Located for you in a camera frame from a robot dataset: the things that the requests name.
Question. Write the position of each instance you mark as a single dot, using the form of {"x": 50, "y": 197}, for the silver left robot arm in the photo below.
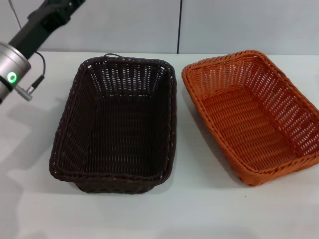
{"x": 13, "y": 61}

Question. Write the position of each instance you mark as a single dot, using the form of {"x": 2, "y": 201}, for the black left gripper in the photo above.
{"x": 37, "y": 27}

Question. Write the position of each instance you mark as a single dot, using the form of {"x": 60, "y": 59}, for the dark brown wicker basket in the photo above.
{"x": 112, "y": 139}

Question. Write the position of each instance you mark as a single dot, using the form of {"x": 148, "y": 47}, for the orange-yellow wicker basket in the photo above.
{"x": 249, "y": 124}

